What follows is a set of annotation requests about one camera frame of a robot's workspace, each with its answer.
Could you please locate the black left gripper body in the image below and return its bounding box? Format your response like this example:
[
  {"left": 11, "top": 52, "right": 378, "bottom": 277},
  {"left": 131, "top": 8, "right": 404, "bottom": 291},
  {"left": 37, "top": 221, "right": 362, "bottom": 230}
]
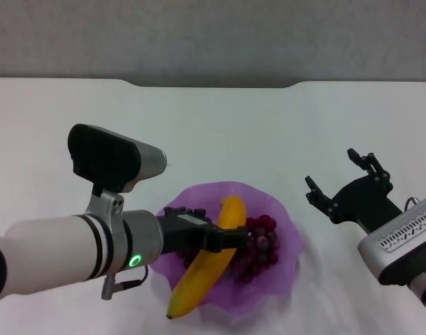
[{"left": 156, "top": 207, "right": 225, "bottom": 255}]

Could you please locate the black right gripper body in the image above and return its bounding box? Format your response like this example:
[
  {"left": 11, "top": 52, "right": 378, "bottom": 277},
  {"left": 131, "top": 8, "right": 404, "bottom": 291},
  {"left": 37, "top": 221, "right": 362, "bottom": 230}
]
[{"left": 326, "top": 173, "right": 404, "bottom": 234}]

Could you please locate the dark red grape bunch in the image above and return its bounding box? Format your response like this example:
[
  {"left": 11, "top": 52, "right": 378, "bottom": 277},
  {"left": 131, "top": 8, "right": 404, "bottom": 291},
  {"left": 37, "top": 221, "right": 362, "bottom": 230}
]
[{"left": 176, "top": 214, "right": 280, "bottom": 284}]

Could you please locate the yellow banana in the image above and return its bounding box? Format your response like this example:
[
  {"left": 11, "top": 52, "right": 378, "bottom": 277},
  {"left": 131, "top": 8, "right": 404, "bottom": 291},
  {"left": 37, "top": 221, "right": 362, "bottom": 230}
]
[{"left": 166, "top": 195, "right": 247, "bottom": 320}]

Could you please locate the purple translucent wavy plate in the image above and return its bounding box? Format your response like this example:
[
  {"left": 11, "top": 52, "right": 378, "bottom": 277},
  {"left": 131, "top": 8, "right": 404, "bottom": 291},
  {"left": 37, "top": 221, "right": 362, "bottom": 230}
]
[{"left": 148, "top": 180, "right": 304, "bottom": 319}]

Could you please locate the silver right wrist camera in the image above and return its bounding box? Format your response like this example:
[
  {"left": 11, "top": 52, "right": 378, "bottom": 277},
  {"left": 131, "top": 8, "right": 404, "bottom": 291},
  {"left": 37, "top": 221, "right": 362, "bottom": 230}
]
[{"left": 358, "top": 195, "right": 426, "bottom": 285}]

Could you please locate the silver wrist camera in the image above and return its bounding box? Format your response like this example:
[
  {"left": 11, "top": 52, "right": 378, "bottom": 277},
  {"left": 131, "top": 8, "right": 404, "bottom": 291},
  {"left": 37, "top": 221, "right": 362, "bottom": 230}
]
[
  {"left": 68, "top": 124, "right": 168, "bottom": 224},
  {"left": 358, "top": 195, "right": 426, "bottom": 285}
]

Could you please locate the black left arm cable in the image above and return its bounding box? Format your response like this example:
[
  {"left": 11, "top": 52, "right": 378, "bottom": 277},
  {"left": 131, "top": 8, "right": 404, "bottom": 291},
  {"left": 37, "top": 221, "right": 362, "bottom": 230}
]
[{"left": 101, "top": 267, "right": 150, "bottom": 301}]

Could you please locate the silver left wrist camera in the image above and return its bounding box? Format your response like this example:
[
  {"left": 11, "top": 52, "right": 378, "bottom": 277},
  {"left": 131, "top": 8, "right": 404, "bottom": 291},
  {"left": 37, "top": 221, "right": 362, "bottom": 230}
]
[{"left": 68, "top": 124, "right": 168, "bottom": 224}]

